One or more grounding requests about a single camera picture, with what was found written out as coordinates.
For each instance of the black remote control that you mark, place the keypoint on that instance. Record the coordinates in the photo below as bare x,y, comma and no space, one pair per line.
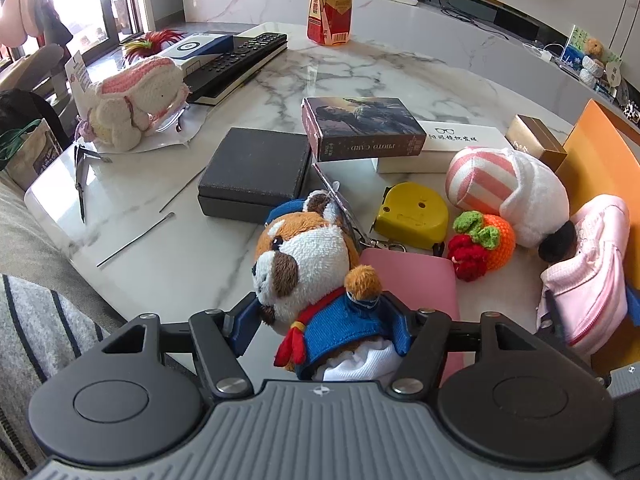
247,50

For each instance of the small teddy bear decoration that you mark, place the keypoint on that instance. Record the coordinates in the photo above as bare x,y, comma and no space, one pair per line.
594,48

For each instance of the metal knitting needle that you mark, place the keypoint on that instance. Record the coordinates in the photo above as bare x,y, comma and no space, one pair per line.
180,190
122,248

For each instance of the small gold box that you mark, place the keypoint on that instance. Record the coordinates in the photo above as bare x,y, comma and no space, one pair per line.
530,135

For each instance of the dark photo card box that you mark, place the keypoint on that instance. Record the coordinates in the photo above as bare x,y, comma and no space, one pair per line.
357,128

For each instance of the pink notebook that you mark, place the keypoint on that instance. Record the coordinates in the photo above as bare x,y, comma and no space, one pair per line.
422,282

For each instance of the brown white plush dog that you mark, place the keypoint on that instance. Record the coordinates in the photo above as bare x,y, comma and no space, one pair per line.
317,294

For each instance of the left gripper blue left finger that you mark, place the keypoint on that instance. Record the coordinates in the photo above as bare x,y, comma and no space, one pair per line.
241,323

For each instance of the orange cardboard box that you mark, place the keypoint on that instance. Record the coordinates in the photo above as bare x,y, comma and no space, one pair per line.
602,158

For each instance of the black box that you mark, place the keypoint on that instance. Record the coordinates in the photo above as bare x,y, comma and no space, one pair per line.
252,172

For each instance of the red feather toy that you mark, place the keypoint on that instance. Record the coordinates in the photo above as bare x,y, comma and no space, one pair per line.
150,44

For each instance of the pink striped white plush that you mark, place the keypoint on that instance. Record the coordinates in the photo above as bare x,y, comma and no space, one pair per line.
518,188

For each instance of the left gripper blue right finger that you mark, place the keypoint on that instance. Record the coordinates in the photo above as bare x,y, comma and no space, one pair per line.
398,322

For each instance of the white glasses box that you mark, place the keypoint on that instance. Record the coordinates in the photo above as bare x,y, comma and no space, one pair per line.
443,141

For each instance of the pink cloth bundle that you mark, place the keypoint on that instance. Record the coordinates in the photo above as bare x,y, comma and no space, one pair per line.
589,289

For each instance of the red yellow drink carton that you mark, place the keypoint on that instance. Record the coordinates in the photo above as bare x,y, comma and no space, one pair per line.
329,22

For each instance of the black notebook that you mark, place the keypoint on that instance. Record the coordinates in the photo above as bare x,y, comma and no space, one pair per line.
235,82

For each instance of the orange crochet fruit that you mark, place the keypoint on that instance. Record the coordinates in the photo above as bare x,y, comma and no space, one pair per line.
482,243

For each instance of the yellow tape measure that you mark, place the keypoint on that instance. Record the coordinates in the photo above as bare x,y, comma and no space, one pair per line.
413,215

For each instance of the black pliers tool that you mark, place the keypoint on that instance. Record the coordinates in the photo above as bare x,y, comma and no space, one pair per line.
81,155

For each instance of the pink white crochet toy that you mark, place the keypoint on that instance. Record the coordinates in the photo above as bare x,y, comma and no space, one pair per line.
124,108

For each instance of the white blue small box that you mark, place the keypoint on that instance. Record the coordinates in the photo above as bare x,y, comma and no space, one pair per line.
195,51

